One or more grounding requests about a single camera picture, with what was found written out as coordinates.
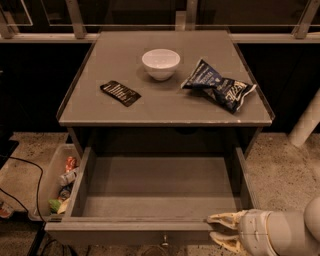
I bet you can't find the grey drawer cabinet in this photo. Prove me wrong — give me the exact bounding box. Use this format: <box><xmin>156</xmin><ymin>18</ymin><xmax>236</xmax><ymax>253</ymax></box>
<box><xmin>57</xmin><ymin>31</ymin><xmax>272</xmax><ymax>145</ymax></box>

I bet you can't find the grey top drawer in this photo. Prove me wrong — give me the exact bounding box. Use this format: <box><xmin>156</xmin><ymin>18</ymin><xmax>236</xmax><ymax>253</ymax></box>
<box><xmin>44</xmin><ymin>129</ymin><xmax>258</xmax><ymax>248</ymax></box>

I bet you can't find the black snack packet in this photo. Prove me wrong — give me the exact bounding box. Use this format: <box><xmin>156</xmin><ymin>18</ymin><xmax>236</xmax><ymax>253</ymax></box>
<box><xmin>100</xmin><ymin>80</ymin><xmax>141</xmax><ymax>107</ymax></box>

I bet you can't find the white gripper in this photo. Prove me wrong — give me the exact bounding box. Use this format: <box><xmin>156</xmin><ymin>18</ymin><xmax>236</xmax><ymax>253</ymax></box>
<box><xmin>207</xmin><ymin>209</ymin><xmax>278</xmax><ymax>256</ymax></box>

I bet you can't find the white labelled bottle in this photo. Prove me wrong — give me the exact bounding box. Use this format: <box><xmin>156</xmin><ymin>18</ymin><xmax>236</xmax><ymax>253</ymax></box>
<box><xmin>59</xmin><ymin>167</ymin><xmax>79</xmax><ymax>186</ymax></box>

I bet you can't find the red white object on floor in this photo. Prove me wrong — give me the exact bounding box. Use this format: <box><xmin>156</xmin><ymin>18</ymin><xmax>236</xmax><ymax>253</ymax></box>
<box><xmin>0</xmin><ymin>201</ymin><xmax>14</xmax><ymax>219</ymax></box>

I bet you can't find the blue chip bag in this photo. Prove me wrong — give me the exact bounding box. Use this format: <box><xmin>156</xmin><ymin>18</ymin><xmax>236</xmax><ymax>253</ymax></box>
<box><xmin>181</xmin><ymin>59</ymin><xmax>256</xmax><ymax>114</ymax></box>

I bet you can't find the white ceramic bowl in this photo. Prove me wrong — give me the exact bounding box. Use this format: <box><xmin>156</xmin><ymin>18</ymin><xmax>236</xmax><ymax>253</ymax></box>
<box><xmin>142</xmin><ymin>49</ymin><xmax>181</xmax><ymax>81</ymax></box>

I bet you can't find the black object at left edge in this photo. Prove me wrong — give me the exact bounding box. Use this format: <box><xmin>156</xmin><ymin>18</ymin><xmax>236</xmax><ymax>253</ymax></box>
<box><xmin>0</xmin><ymin>125</ymin><xmax>19</xmax><ymax>169</ymax></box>

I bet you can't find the dark can in bin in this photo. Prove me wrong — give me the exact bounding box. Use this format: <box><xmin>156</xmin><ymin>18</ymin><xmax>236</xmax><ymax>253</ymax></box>
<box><xmin>59</xmin><ymin>187</ymin><xmax>71</xmax><ymax>200</ymax></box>

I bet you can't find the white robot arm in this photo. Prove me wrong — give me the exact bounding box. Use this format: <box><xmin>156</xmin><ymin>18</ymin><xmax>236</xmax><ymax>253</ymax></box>
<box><xmin>207</xmin><ymin>90</ymin><xmax>320</xmax><ymax>256</ymax></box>

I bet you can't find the black floor cable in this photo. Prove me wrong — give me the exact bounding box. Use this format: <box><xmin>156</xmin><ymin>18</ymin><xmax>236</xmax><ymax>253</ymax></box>
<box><xmin>0</xmin><ymin>155</ymin><xmax>91</xmax><ymax>256</ymax></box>

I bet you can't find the yellow snack bag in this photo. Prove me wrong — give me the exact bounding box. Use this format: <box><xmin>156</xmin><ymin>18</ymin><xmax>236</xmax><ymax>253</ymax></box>
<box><xmin>57</xmin><ymin>198</ymin><xmax>70</xmax><ymax>214</ymax></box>

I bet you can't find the metal window railing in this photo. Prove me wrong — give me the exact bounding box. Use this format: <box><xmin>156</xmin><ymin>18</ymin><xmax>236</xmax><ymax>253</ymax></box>
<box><xmin>0</xmin><ymin>0</ymin><xmax>320</xmax><ymax>44</ymax></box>

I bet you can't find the red soda can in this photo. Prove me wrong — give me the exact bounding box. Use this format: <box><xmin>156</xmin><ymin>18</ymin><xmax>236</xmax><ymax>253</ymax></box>
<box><xmin>65</xmin><ymin>156</ymin><xmax>77</xmax><ymax>172</ymax></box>

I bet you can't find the green snack packet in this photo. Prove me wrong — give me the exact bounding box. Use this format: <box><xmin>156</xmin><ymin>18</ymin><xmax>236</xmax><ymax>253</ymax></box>
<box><xmin>49</xmin><ymin>199</ymin><xmax>61</xmax><ymax>213</ymax></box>

